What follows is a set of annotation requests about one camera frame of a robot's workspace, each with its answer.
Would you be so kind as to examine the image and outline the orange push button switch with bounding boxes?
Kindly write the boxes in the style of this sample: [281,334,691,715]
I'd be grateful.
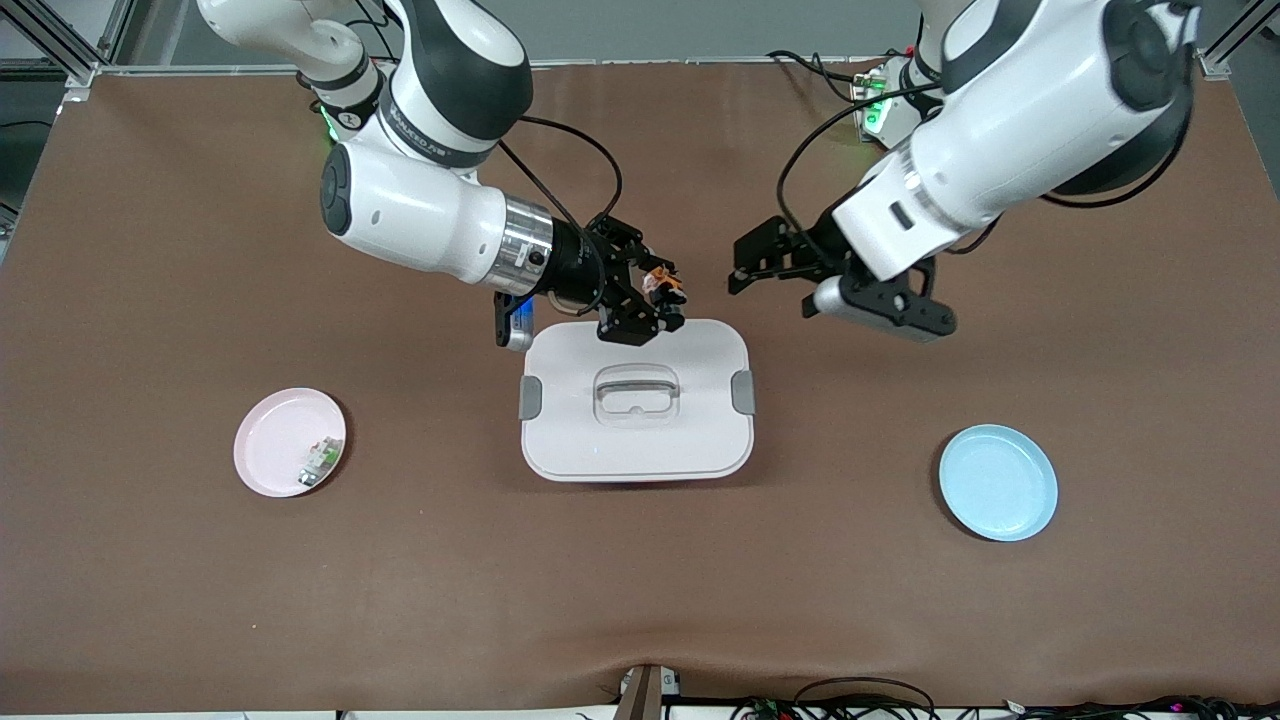
[643,262,689,306]

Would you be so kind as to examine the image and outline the white lidded storage box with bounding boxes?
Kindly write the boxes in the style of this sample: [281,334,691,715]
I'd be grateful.
[518,318,757,484]

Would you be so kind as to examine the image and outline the brown table mat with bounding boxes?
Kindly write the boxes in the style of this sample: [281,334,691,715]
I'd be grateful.
[0,58,1280,717]

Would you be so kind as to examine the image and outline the light blue round plate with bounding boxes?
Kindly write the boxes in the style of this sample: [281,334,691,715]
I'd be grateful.
[938,424,1059,543]

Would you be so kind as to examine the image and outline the pink round plate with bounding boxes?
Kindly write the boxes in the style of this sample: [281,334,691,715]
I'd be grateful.
[233,387,348,499]

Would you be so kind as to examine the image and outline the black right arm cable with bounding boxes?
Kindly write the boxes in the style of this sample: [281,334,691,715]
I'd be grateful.
[498,114,624,229]

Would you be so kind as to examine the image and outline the black base cable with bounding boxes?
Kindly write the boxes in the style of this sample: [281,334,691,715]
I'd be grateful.
[766,48,883,107]

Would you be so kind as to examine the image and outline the silver table edge rail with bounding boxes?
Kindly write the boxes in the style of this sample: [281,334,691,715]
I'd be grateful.
[95,54,1231,77]

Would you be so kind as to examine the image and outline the green push button switch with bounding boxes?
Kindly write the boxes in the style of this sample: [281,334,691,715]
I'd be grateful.
[298,437,345,489]

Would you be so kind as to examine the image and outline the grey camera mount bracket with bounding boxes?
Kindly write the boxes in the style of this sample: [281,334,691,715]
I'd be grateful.
[613,663,683,720]

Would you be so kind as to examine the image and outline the black looped cable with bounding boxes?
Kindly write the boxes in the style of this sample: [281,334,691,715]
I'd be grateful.
[793,677,938,720]

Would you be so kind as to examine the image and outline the aluminium frame post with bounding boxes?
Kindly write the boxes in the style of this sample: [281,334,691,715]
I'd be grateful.
[1195,0,1280,83]
[0,0,137,89]

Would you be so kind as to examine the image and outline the black cable bundle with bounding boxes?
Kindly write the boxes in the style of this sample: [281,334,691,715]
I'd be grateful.
[730,694,1280,720]

